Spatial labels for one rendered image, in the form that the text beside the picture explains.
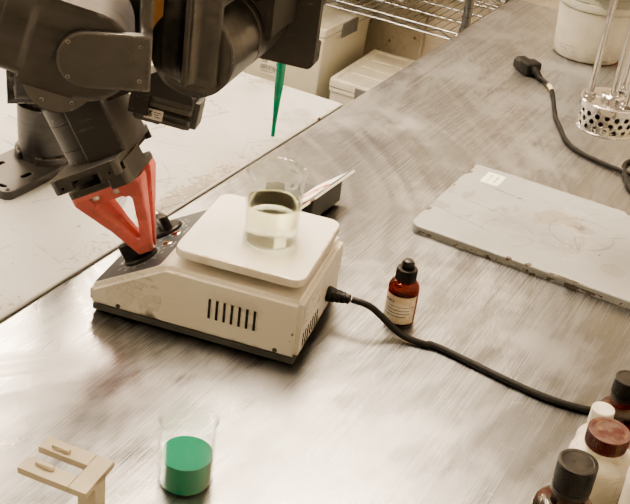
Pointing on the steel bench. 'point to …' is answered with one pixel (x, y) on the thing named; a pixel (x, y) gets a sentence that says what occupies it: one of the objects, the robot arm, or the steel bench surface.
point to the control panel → (157, 249)
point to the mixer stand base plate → (545, 235)
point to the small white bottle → (597, 414)
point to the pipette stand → (95, 474)
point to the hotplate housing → (225, 303)
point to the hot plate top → (309, 256)
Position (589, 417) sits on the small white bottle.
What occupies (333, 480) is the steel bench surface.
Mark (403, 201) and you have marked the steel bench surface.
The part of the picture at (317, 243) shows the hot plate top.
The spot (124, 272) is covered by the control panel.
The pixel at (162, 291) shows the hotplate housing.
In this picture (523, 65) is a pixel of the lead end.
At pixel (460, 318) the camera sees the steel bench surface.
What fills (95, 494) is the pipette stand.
